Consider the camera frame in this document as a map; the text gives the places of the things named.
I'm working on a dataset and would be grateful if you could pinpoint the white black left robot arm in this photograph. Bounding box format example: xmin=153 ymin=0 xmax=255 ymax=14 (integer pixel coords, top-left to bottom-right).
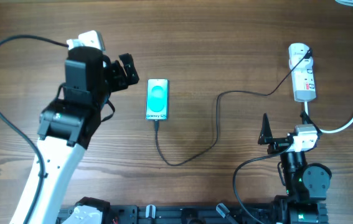
xmin=11 ymin=47 xmax=139 ymax=223

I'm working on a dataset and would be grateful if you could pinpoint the white power strip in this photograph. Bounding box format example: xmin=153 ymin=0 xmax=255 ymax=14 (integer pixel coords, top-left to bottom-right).
xmin=288 ymin=43 xmax=316 ymax=102

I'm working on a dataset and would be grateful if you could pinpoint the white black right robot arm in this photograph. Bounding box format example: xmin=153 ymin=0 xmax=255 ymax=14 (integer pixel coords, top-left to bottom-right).
xmin=258 ymin=111 xmax=332 ymax=224

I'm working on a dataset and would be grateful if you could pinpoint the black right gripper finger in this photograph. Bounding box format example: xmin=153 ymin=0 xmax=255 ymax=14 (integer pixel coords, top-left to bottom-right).
xmin=258 ymin=113 xmax=273 ymax=145
xmin=300 ymin=111 xmax=322 ymax=134

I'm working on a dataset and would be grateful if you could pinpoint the blue screen Galaxy smartphone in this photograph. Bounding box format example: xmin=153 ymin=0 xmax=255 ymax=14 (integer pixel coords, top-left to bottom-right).
xmin=146 ymin=79 xmax=169 ymax=120

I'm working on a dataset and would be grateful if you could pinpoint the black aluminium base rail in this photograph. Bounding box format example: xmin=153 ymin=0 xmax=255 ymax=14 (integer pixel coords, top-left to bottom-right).
xmin=57 ymin=202 xmax=329 ymax=224

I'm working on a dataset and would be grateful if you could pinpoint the black USB charger cable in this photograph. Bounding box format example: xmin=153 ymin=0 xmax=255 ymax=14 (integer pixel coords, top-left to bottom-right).
xmin=153 ymin=47 xmax=314 ymax=167

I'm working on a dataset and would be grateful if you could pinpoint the white charger plug adapter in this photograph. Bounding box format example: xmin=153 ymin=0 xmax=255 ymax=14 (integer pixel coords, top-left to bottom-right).
xmin=289 ymin=50 xmax=314 ymax=70

